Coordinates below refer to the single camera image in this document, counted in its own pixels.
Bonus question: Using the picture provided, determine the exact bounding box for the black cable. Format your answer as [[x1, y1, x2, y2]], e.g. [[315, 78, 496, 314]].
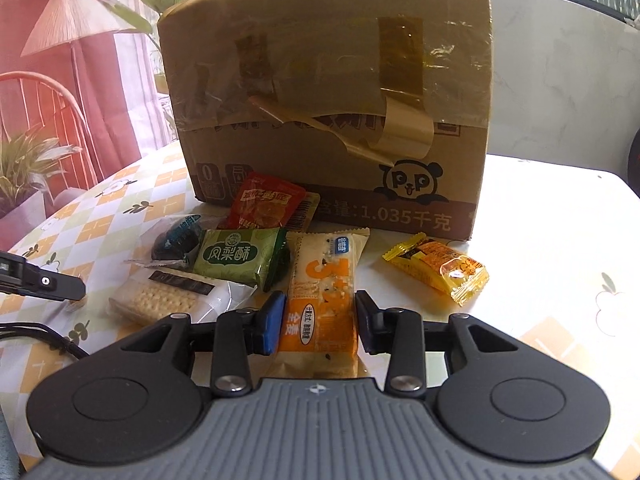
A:
[[0, 322, 92, 362]]

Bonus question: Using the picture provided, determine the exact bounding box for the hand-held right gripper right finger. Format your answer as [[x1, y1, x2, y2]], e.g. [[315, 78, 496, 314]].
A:
[[354, 290, 522, 395]]

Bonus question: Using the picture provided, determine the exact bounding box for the taped cardboard box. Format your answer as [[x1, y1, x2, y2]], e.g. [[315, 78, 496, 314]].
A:
[[156, 0, 494, 244]]

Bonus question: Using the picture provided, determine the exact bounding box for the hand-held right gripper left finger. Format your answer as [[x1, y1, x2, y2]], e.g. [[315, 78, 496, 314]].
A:
[[119, 290, 287, 396]]

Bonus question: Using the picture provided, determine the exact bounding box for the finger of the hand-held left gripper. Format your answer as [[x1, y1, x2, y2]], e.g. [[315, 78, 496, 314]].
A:
[[0, 251, 87, 304]]

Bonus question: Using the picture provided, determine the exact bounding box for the green pastry packet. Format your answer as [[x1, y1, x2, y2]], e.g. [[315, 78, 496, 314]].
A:
[[192, 227, 292, 292]]

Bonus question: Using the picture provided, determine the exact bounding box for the yellow barcode snack packet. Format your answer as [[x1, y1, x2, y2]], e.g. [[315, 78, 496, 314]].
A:
[[286, 192, 321, 235]]

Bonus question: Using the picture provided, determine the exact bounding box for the dark blue snack packet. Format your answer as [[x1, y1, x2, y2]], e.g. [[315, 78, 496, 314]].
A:
[[125, 213, 204, 267]]

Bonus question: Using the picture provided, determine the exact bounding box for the orange and white snack packet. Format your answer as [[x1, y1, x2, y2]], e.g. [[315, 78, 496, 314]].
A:
[[265, 227, 372, 380]]

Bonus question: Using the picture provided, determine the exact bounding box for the checked floral tablecloth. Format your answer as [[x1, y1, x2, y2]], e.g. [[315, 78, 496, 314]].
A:
[[0, 139, 640, 473]]

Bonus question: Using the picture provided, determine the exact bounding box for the clear cracker packet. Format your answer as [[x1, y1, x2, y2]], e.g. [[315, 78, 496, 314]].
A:
[[108, 264, 257, 327]]

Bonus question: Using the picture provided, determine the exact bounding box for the red snack packet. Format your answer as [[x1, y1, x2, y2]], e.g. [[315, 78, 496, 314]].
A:
[[217, 172, 307, 234]]

